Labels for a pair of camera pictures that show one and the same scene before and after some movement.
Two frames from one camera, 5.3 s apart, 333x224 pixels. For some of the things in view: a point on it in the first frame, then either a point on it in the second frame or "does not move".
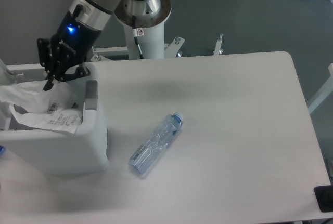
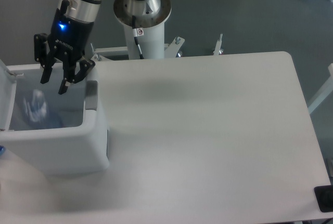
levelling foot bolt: (218, 50) does not move
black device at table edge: (324, 195) does not move
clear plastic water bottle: (155, 143) to (36, 109)
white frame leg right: (326, 90) does not move
